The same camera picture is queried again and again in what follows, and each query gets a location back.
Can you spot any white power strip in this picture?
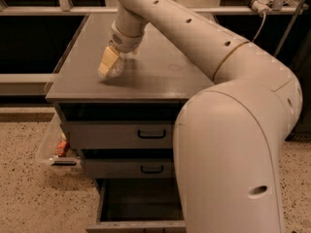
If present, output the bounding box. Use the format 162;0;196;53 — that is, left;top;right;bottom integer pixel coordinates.
245;0;273;16

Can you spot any grey drawer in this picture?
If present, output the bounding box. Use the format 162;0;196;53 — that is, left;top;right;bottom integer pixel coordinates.
83;158;174;179
86;179;187;233
61;121;172;150

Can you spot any grey top drawer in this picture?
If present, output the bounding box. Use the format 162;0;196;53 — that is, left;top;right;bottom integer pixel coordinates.
61;121;172;150

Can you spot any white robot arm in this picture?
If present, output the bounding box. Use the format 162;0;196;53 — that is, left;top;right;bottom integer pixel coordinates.
98;0;302;233

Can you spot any clear plastic storage bin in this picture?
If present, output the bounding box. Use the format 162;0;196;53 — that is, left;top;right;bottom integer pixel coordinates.
35;115;82;174

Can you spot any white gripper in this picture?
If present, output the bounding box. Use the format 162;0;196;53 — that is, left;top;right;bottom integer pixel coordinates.
97;20;145;80

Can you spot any grey middle drawer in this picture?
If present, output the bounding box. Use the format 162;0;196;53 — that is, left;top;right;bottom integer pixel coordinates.
83;158;174;179

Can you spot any dark cabinet at right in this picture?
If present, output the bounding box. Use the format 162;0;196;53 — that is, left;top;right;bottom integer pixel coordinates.
287;40;311;141

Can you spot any clear plastic water bottle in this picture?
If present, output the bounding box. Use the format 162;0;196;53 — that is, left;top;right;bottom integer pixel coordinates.
98;47;141;80

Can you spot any grey drawer cabinet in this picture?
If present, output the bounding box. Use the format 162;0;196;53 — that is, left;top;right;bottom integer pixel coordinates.
45;13;218;233

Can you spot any metal rail frame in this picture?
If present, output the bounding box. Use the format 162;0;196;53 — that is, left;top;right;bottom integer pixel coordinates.
0;0;311;97

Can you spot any white power cable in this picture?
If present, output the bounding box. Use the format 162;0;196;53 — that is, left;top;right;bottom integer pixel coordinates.
252;12;267;44

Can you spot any grey bottom drawer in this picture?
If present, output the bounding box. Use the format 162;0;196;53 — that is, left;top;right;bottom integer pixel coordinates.
86;179;187;233

